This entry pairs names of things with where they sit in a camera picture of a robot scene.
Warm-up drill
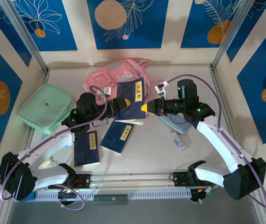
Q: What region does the wide dark blue book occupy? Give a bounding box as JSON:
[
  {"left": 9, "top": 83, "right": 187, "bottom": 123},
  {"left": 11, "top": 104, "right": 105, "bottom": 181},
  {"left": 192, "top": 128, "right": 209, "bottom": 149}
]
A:
[{"left": 115, "top": 77, "right": 147, "bottom": 126}]

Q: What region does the light blue pencil case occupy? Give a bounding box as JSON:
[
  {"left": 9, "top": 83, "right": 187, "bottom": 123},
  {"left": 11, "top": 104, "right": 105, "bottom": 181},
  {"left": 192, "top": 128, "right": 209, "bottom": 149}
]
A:
[{"left": 159, "top": 114, "right": 192, "bottom": 135}]

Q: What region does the pink student backpack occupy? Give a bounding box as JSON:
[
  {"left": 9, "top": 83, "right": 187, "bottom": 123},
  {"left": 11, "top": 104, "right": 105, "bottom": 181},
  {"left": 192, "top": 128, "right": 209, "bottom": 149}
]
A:
[{"left": 83, "top": 59, "right": 152, "bottom": 101}]

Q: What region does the narrow dark blue book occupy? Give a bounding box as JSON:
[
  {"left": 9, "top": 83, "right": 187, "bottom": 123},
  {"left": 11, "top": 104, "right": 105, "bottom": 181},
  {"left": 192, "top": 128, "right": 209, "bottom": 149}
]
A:
[{"left": 73, "top": 130, "right": 100, "bottom": 167}]

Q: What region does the small white tube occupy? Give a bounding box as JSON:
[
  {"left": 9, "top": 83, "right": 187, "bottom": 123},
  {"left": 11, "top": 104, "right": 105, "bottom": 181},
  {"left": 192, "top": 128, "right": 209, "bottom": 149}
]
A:
[{"left": 170, "top": 131, "right": 186, "bottom": 152}]

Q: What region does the mint green zip pouch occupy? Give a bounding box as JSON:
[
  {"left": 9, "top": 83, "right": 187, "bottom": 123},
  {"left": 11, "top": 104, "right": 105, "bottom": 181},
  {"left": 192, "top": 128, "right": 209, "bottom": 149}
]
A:
[{"left": 17, "top": 84, "right": 74, "bottom": 135}]

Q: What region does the black connector board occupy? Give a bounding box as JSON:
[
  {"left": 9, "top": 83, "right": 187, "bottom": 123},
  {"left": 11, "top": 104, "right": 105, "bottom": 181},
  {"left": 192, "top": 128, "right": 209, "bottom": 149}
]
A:
[
  {"left": 58, "top": 188, "right": 79, "bottom": 206},
  {"left": 190, "top": 188, "right": 214, "bottom": 203}
]

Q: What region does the dark grey rectangular device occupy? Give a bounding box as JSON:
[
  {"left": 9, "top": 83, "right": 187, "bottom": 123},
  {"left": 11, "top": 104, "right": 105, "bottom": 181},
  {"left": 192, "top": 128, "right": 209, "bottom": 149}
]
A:
[{"left": 93, "top": 195, "right": 129, "bottom": 205}]

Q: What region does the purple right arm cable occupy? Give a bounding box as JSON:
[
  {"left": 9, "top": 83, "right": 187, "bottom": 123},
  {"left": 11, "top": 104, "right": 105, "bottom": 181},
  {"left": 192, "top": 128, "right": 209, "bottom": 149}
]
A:
[{"left": 166, "top": 74, "right": 266, "bottom": 209}]

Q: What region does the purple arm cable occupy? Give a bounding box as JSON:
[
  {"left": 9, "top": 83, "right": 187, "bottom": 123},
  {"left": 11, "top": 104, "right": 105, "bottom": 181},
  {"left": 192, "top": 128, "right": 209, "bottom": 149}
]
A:
[
  {"left": 0, "top": 85, "right": 109, "bottom": 210},
  {"left": 166, "top": 74, "right": 266, "bottom": 209}
]

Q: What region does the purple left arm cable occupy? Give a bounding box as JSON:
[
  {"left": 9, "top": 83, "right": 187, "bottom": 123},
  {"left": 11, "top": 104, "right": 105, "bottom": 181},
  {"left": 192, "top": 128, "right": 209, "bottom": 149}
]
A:
[{"left": 0, "top": 85, "right": 109, "bottom": 210}]

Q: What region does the aluminium front rail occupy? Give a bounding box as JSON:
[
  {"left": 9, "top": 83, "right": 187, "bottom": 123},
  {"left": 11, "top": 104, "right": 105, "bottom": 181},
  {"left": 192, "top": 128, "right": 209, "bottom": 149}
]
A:
[{"left": 3, "top": 169, "right": 262, "bottom": 191}]

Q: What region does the aluminium frame post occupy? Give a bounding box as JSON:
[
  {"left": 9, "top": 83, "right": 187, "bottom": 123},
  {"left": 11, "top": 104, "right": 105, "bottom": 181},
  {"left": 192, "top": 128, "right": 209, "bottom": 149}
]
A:
[
  {"left": 0, "top": 0, "right": 48, "bottom": 73},
  {"left": 211, "top": 0, "right": 256, "bottom": 70}
]

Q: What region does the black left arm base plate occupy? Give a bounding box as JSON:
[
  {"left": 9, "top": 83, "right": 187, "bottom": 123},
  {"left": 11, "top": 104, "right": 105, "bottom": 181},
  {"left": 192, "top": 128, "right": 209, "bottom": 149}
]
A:
[{"left": 48, "top": 174, "right": 92, "bottom": 189}]

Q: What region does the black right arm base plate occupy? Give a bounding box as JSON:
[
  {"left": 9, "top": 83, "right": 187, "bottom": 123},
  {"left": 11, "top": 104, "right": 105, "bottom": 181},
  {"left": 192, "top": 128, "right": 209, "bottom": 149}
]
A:
[{"left": 173, "top": 171, "right": 216, "bottom": 187}]

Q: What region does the grey slotted cable duct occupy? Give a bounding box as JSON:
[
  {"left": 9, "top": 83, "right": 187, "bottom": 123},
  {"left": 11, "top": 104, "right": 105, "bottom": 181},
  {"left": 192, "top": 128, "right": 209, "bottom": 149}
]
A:
[{"left": 29, "top": 189, "right": 192, "bottom": 202}]

